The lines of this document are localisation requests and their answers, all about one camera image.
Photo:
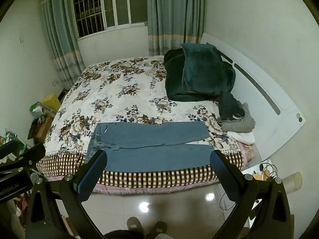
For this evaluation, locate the beige cylinder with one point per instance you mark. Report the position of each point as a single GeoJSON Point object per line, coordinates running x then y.
{"type": "Point", "coordinates": [292, 181]}

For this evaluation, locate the white bed headboard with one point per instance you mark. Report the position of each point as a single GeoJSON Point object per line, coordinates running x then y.
{"type": "Point", "coordinates": [264, 129]}

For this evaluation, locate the light grey cloth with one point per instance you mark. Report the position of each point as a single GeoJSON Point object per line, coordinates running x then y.
{"type": "Point", "coordinates": [244, 125]}

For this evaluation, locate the teal plush pillow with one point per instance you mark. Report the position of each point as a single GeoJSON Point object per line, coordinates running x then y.
{"type": "Point", "coordinates": [201, 69]}

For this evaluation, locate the dark grey frayed cloth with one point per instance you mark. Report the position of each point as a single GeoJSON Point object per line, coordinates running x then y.
{"type": "Point", "coordinates": [229, 107]}

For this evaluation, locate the person's grey slipper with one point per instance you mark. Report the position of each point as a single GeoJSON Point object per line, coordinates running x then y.
{"type": "Point", "coordinates": [135, 225]}
{"type": "Point", "coordinates": [160, 227]}

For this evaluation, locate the blue striped curtain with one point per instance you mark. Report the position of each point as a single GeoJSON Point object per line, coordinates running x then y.
{"type": "Point", "coordinates": [169, 17]}
{"type": "Point", "coordinates": [59, 42]}

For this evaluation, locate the barred window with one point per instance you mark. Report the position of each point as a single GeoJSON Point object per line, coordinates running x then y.
{"type": "Point", "coordinates": [119, 5]}

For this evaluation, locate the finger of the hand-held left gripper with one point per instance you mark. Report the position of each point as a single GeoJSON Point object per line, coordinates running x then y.
{"type": "Point", "coordinates": [32, 154]}
{"type": "Point", "coordinates": [7, 148]}

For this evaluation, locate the green plastic bag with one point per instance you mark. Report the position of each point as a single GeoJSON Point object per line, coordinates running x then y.
{"type": "Point", "coordinates": [35, 107]}

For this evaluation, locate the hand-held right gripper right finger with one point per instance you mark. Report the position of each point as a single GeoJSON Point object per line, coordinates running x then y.
{"type": "Point", "coordinates": [223, 174]}

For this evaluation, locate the yellow box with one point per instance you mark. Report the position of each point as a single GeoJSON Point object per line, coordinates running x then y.
{"type": "Point", "coordinates": [51, 100]}

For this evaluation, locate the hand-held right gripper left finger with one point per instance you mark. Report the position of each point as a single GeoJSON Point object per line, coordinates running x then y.
{"type": "Point", "coordinates": [91, 176]}

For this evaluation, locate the pink bed sheet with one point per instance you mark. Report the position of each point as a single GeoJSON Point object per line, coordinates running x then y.
{"type": "Point", "coordinates": [149, 190]}

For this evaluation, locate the blue jeans pants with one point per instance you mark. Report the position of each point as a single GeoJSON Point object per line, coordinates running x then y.
{"type": "Point", "coordinates": [154, 154]}

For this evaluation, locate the brown cardboard box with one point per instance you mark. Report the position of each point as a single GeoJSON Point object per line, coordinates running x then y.
{"type": "Point", "coordinates": [43, 129]}

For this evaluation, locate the floral bed blanket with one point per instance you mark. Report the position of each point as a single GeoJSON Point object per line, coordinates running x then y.
{"type": "Point", "coordinates": [112, 92]}

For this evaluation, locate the dark green plush blanket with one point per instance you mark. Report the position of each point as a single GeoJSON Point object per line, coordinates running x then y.
{"type": "Point", "coordinates": [174, 79]}

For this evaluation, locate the white bedside table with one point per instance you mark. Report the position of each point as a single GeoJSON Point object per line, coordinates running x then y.
{"type": "Point", "coordinates": [251, 168]}

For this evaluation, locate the white cloth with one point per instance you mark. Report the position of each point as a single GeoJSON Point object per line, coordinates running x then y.
{"type": "Point", "coordinates": [241, 137]}

